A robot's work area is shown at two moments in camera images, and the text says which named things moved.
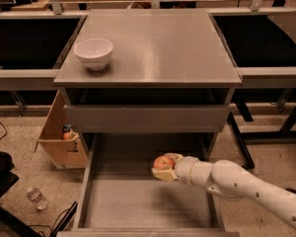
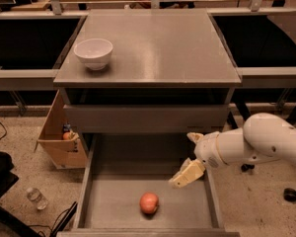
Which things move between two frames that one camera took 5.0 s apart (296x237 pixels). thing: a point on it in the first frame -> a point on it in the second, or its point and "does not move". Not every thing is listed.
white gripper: [185, 169] -> [206, 151]
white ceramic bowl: [94, 52] does not move
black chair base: [2, 179] does not move
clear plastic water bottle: [35, 196] does not move
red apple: [163, 163] -> [149, 202]
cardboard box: [64, 153] does not move
